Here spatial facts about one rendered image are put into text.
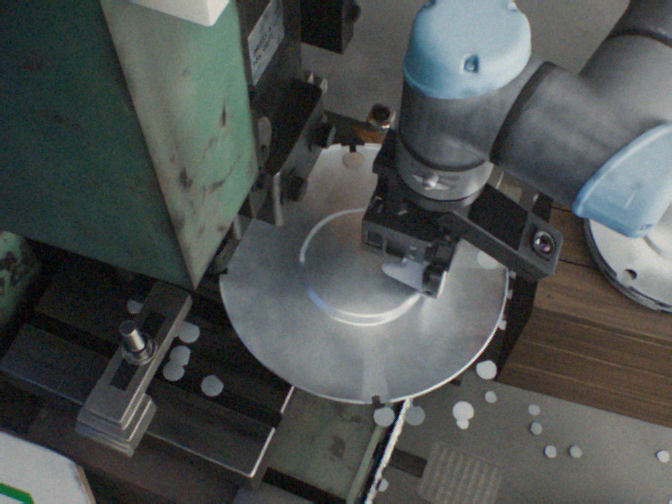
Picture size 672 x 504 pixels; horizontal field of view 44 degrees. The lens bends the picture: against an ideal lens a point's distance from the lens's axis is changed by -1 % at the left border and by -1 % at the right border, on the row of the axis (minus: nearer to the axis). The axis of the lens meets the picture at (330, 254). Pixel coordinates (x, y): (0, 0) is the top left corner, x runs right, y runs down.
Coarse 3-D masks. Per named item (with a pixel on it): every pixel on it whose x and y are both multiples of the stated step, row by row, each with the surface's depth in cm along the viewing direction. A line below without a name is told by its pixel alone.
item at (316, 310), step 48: (336, 144) 89; (336, 192) 87; (288, 240) 85; (336, 240) 84; (240, 288) 82; (288, 288) 82; (336, 288) 82; (384, 288) 82; (480, 288) 83; (240, 336) 79; (288, 336) 80; (336, 336) 80; (384, 336) 80; (432, 336) 80; (480, 336) 80; (336, 384) 78; (432, 384) 78
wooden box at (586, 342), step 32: (576, 224) 136; (576, 256) 133; (544, 288) 131; (576, 288) 131; (608, 288) 131; (512, 320) 154; (544, 320) 132; (576, 320) 129; (608, 320) 128; (640, 320) 128; (512, 352) 146; (544, 352) 142; (576, 352) 139; (608, 352) 135; (640, 352) 132; (512, 384) 158; (544, 384) 154; (576, 384) 150; (608, 384) 146; (640, 384) 142; (640, 416) 154
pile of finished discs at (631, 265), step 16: (592, 224) 133; (656, 224) 132; (592, 240) 133; (608, 240) 132; (624, 240) 132; (640, 240) 132; (656, 240) 131; (592, 256) 133; (608, 256) 130; (624, 256) 130; (640, 256) 130; (656, 256) 130; (608, 272) 130; (624, 272) 130; (640, 272) 129; (656, 272) 129; (624, 288) 129; (640, 288) 128; (656, 288) 128; (656, 304) 127
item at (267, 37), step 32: (256, 0) 57; (288, 0) 63; (256, 32) 59; (288, 32) 65; (256, 64) 61; (288, 64) 68; (288, 96) 70; (320, 96) 70; (288, 128) 68; (320, 128) 72; (288, 160) 67; (288, 192) 69
